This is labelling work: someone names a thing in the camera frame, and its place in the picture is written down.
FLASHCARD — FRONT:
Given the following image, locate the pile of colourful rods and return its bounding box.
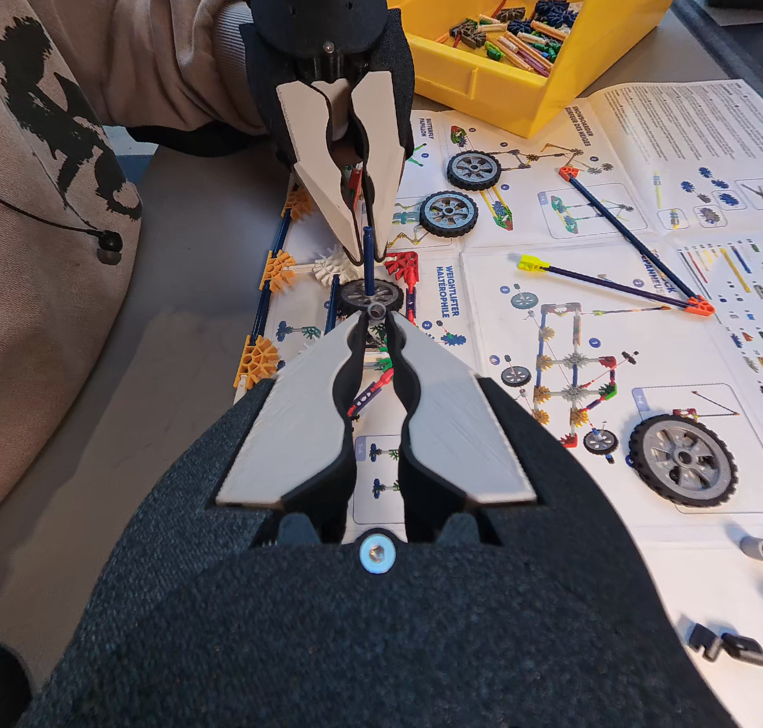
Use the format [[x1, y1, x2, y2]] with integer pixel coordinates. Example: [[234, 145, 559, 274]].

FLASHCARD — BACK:
[[447, 0, 585, 79]]

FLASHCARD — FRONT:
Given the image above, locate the grey desk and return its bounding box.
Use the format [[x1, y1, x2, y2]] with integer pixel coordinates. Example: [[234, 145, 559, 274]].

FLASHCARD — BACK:
[[0, 0, 763, 728]]

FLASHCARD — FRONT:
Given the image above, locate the yellow plastic bin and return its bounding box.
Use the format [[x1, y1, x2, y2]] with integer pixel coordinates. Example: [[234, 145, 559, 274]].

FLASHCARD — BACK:
[[382, 0, 692, 139]]

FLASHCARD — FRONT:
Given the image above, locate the printed instruction sheet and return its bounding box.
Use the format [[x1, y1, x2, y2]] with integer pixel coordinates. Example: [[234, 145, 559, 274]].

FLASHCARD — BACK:
[[233, 79, 763, 728]]

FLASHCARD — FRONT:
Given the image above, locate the small black toy wheel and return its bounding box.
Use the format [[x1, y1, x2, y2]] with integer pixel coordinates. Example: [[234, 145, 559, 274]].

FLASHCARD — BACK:
[[338, 278, 406, 319], [420, 191, 480, 239], [447, 150, 502, 192], [629, 414, 738, 508]]

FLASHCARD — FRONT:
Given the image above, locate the colourful construction toy model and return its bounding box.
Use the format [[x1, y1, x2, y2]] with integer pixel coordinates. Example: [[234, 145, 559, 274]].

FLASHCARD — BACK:
[[235, 168, 420, 419]]

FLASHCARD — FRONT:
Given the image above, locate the black cord with round end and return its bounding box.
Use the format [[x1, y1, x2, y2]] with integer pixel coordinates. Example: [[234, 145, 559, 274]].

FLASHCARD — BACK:
[[0, 198, 125, 265]]

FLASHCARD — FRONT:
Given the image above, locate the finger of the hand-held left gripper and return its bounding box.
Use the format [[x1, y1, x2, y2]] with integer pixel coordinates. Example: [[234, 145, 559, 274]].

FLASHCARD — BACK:
[[350, 70, 413, 240], [277, 79, 366, 264]]

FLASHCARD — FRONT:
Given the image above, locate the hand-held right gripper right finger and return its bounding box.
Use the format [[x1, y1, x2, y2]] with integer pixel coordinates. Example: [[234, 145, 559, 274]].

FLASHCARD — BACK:
[[384, 314, 537, 538]]

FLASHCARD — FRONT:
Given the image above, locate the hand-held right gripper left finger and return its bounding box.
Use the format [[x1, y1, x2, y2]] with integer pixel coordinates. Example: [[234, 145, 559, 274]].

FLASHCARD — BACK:
[[217, 314, 368, 538]]

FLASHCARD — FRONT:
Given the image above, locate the blue rod V-shaped assembly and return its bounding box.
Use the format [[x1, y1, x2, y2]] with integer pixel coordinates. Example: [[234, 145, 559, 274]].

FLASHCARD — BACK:
[[517, 165, 716, 319]]

